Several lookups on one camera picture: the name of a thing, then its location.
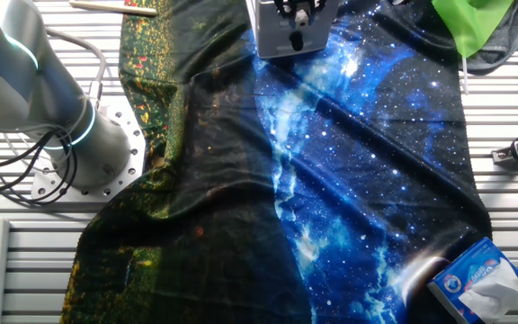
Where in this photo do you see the white plastic drawer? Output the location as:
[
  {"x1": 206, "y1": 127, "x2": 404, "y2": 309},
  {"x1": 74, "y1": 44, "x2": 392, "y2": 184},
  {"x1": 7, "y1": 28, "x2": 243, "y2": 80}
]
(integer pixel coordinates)
[{"x1": 258, "y1": 0, "x2": 332, "y2": 31}]

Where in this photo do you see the white plastic drawer cabinet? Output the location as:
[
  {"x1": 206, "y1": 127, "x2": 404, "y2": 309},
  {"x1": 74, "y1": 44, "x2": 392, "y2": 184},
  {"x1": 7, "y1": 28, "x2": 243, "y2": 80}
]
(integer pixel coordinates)
[{"x1": 244, "y1": 0, "x2": 340, "y2": 60}]

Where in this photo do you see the green cloth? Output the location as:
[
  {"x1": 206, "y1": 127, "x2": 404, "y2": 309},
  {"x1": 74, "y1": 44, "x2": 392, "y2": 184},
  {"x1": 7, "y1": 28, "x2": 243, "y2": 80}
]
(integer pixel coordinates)
[{"x1": 431, "y1": 0, "x2": 516, "y2": 59}]

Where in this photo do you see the thin white stick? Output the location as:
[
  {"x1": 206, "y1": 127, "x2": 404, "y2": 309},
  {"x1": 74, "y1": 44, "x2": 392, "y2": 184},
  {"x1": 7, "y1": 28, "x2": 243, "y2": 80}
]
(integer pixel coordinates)
[{"x1": 461, "y1": 57, "x2": 470, "y2": 95}]

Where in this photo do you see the wooden stick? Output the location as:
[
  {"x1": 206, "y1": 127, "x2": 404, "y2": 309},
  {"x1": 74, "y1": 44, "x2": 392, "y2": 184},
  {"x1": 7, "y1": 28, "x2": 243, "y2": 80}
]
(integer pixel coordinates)
[{"x1": 68, "y1": 0, "x2": 159, "y2": 18}]

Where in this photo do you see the galaxy and meadow print cloth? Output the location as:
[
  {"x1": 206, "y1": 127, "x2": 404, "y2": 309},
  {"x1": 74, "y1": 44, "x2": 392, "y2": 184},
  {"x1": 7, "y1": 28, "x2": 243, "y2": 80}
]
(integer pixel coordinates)
[{"x1": 59, "y1": 0, "x2": 494, "y2": 324}]

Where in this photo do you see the grey cloth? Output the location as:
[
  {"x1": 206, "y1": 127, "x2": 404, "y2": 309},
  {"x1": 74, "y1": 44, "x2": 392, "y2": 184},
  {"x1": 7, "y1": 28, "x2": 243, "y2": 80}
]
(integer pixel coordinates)
[{"x1": 456, "y1": 0, "x2": 518, "y2": 77}]

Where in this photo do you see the blue tissue pack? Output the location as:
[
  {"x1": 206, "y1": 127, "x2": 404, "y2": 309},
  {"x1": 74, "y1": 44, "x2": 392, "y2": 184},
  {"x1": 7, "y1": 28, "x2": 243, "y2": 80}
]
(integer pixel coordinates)
[{"x1": 426, "y1": 237, "x2": 518, "y2": 324}]

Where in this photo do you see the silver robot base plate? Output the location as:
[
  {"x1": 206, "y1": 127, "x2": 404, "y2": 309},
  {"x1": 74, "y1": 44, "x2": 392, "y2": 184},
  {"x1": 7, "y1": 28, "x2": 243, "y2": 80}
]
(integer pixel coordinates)
[{"x1": 31, "y1": 103, "x2": 147, "y2": 203}]

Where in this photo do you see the grey cable with metal connector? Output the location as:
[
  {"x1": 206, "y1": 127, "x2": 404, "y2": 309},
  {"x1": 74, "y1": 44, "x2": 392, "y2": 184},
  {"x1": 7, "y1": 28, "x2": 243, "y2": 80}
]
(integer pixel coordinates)
[{"x1": 45, "y1": 26, "x2": 108, "y2": 110}]

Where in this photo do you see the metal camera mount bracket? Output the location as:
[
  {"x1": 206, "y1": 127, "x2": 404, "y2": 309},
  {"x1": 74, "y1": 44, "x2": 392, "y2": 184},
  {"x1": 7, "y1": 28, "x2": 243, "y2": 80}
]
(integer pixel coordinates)
[{"x1": 491, "y1": 147, "x2": 518, "y2": 171}]

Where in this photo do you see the black cable bundle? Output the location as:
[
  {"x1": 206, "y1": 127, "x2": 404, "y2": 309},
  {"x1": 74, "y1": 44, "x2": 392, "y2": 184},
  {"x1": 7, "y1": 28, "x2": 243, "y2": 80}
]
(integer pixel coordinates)
[{"x1": 0, "y1": 129, "x2": 79, "y2": 208}]

